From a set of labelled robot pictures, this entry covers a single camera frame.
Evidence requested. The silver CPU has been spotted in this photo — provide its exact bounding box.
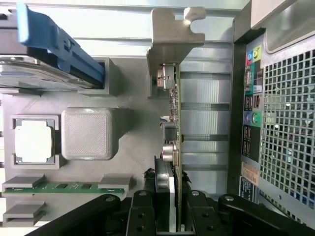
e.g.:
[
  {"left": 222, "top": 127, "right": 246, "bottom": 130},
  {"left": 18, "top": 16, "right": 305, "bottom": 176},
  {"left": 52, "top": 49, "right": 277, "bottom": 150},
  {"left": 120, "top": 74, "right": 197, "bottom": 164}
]
[{"left": 14, "top": 119, "right": 55, "bottom": 163}]

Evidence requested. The green RAM stick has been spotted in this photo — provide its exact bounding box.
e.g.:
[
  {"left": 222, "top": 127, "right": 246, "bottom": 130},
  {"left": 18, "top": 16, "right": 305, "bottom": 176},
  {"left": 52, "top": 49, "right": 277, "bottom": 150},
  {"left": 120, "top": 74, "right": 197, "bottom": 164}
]
[{"left": 2, "top": 181, "right": 126, "bottom": 195}]

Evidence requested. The open black PC case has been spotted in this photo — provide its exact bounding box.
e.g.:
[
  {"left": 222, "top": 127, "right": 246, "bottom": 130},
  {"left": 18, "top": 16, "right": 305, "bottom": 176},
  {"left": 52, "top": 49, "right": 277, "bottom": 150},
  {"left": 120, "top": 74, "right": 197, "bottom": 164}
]
[{"left": 226, "top": 0, "right": 315, "bottom": 222}]

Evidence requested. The grey parts rack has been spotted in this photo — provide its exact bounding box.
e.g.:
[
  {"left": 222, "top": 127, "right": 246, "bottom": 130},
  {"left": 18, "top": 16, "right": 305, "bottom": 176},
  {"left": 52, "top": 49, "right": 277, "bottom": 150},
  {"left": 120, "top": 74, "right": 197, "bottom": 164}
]
[{"left": 0, "top": 58, "right": 158, "bottom": 227}]

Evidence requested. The hard disk in blue carrier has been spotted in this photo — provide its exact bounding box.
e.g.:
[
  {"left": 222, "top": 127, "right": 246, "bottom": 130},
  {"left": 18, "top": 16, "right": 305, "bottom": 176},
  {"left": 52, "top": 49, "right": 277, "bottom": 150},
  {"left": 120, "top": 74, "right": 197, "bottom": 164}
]
[{"left": 0, "top": 4, "right": 106, "bottom": 91}]

